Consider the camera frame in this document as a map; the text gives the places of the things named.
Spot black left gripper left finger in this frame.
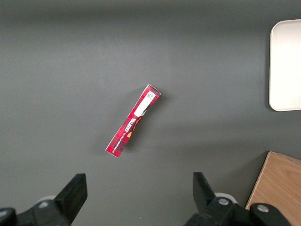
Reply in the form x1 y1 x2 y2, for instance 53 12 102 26
0 173 88 226

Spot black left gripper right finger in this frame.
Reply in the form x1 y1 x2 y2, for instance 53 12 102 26
185 172 294 226

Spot beige plastic tray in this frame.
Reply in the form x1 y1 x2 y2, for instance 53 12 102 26
269 19 301 112

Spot wooden drawer cabinet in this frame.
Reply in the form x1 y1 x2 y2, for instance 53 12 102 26
245 151 301 226

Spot red cookie box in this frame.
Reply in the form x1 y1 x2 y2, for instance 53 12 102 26
105 84 162 158

